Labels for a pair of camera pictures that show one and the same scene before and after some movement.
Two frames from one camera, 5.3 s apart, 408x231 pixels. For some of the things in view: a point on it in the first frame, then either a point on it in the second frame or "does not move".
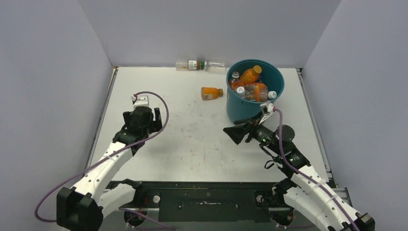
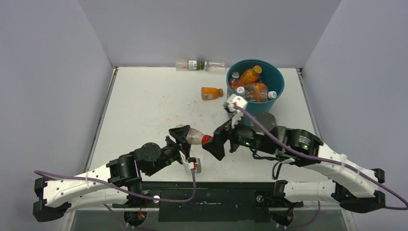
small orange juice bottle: (250, 75) does not move
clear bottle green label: (191, 65) does not move
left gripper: (155, 125) → (180, 134)
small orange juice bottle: (211, 93) does not move
